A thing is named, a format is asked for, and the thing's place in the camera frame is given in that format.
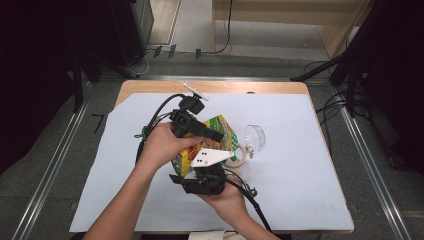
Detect person's right hand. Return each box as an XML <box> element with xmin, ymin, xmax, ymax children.
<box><xmin>196</xmin><ymin>179</ymin><xmax>250</xmax><ymax>223</ymax></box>

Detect black cabinet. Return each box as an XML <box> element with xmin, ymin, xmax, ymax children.
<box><xmin>108</xmin><ymin>0</ymin><xmax>155</xmax><ymax>68</ymax></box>

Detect white papers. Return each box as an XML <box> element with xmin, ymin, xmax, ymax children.
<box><xmin>187</xmin><ymin>230</ymin><xmax>248</xmax><ymax>240</ymax></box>

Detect hand-held gripper cable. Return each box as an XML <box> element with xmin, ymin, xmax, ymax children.
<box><xmin>133</xmin><ymin>92</ymin><xmax>188</xmax><ymax>165</ymax></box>
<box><xmin>222</xmin><ymin>168</ymin><xmax>273</xmax><ymax>233</ymax></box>

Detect long metal floor rail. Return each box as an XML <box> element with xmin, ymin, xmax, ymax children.
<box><xmin>11</xmin><ymin>96</ymin><xmax>93</xmax><ymax>240</ymax></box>
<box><xmin>334</xmin><ymin>99</ymin><xmax>413</xmax><ymax>240</ymax></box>

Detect black tripod stand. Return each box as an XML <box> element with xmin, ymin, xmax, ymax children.
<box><xmin>70</xmin><ymin>46</ymin><xmax>142</xmax><ymax>114</ymax></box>

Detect black hanging cable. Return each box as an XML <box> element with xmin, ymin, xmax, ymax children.
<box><xmin>212</xmin><ymin>0</ymin><xmax>235</xmax><ymax>55</ymax></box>

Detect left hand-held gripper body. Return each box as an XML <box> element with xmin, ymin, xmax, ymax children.
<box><xmin>168</xmin><ymin>82</ymin><xmax>210</xmax><ymax>139</ymax></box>

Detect yellow green spouted pouch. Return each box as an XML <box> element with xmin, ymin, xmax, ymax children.
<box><xmin>170</xmin><ymin>114</ymin><xmax>241</xmax><ymax>178</ymax></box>

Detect black floor cables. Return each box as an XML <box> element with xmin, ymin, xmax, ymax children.
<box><xmin>302</xmin><ymin>59</ymin><xmax>352</xmax><ymax>149</ymax></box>

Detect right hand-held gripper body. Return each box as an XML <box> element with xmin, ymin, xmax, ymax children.
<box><xmin>180</xmin><ymin>147</ymin><xmax>236</xmax><ymax>197</ymax></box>

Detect dark curtain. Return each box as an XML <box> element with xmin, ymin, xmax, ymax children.
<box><xmin>0</xmin><ymin>0</ymin><xmax>83</xmax><ymax>176</ymax></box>

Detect black metal stand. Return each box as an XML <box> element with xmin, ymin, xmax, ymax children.
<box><xmin>289</xmin><ymin>0</ymin><xmax>424</xmax><ymax>174</ymax></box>

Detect white floor cable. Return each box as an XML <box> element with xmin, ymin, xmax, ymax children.
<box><xmin>127</xmin><ymin>49</ymin><xmax>152</xmax><ymax>77</ymax></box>

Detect left hand-held gripper cable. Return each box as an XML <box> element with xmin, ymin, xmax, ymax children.
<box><xmin>133</xmin><ymin>92</ymin><xmax>188</xmax><ymax>165</ymax></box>

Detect person's left hand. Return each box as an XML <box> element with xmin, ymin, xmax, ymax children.
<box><xmin>134</xmin><ymin>121</ymin><xmax>205</xmax><ymax>176</ymax></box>

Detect light wooden shelf unit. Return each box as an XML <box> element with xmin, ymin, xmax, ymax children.
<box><xmin>211</xmin><ymin>0</ymin><xmax>373</xmax><ymax>60</ymax></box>

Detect right hand-held gripper cable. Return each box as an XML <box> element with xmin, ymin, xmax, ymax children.
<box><xmin>222</xmin><ymin>168</ymin><xmax>273</xmax><ymax>233</ymax></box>

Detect metal floor rail crosswise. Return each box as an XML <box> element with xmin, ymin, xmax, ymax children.
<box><xmin>99</xmin><ymin>74</ymin><xmax>334</xmax><ymax>83</ymax></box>

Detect white paper table sheet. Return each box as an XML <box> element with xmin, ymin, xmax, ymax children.
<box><xmin>69</xmin><ymin>92</ymin><xmax>355</xmax><ymax>234</ymax></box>

